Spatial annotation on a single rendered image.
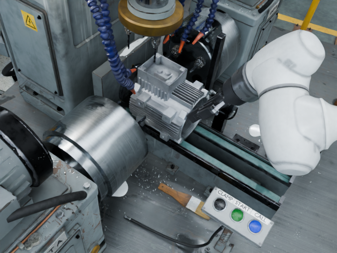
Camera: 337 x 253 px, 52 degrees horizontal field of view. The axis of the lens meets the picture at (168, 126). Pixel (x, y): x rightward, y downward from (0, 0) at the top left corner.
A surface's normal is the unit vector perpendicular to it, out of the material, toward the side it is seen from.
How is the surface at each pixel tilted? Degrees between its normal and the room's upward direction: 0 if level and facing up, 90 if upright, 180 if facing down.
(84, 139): 13
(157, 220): 0
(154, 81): 90
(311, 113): 23
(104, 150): 35
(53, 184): 0
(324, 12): 0
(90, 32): 90
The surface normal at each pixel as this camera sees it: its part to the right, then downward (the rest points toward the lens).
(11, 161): 0.69, -0.04
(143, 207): 0.09, -0.63
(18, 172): 0.80, 0.20
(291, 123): -0.26, -0.33
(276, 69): -0.65, -0.04
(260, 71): -0.90, -0.06
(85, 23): 0.83, 0.48
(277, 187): -0.55, 0.61
